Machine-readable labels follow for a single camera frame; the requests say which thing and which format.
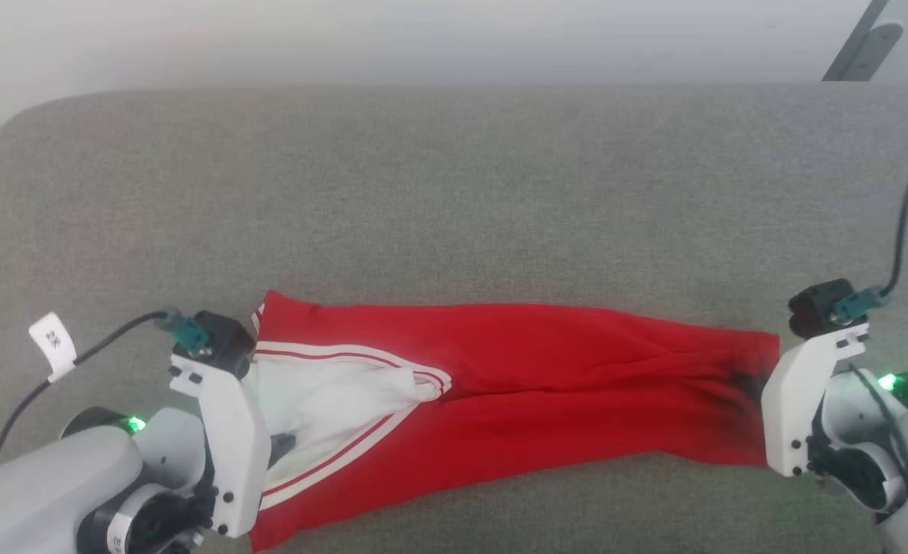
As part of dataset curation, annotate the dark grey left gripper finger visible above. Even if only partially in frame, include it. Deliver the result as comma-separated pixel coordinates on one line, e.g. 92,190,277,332
269,432,298,468

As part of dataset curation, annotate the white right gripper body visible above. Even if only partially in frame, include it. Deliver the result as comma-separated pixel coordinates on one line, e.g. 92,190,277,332
761,322,871,479

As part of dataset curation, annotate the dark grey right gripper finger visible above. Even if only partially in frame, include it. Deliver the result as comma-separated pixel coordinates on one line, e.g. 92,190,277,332
733,369,769,405

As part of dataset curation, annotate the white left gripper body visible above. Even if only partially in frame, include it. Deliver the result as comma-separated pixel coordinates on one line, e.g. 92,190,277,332
169,353,272,538

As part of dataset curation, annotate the red basketball jersey white trim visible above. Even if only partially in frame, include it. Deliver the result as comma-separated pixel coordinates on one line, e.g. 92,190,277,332
248,289,783,553

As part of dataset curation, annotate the grey fabric sofa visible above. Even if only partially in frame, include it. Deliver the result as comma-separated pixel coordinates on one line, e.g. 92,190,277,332
0,81,908,554

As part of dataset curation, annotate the grey metal pole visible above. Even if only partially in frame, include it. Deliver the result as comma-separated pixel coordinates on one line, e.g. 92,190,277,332
823,0,890,82

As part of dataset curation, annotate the black right cable teal plug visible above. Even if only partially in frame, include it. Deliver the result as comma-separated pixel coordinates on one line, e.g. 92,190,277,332
831,127,908,325

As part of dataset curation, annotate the black cable teal plug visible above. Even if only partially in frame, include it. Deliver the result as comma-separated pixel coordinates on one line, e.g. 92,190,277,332
831,127,908,325
0,308,213,472

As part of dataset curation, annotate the black left cable teal plug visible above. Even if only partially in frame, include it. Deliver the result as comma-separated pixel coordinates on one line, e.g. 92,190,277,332
0,308,213,472

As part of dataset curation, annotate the white cable label tag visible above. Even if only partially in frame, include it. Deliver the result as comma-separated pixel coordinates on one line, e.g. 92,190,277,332
28,311,78,384

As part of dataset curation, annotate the grey metal bracket plate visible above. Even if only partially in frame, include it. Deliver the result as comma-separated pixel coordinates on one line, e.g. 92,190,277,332
846,22,905,82

